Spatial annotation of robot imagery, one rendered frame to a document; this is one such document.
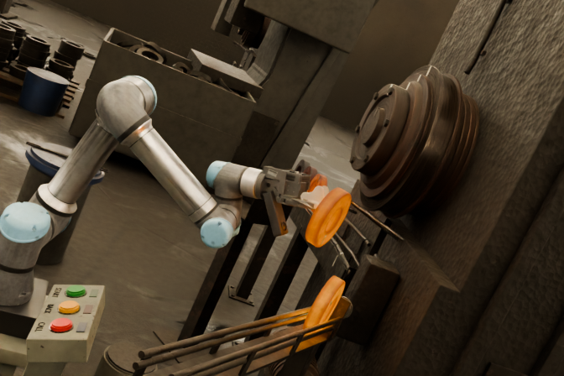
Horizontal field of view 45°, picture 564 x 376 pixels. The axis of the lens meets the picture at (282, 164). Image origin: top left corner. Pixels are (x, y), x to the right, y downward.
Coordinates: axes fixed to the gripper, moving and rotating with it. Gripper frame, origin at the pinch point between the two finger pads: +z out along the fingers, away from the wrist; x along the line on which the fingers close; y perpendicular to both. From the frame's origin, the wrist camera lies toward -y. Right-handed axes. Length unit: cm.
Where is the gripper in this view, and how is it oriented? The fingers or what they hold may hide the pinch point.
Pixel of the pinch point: (331, 210)
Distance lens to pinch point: 169.6
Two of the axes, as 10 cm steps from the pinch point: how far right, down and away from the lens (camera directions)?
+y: 1.9, -9.8, -0.6
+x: 4.3, 0.2, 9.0
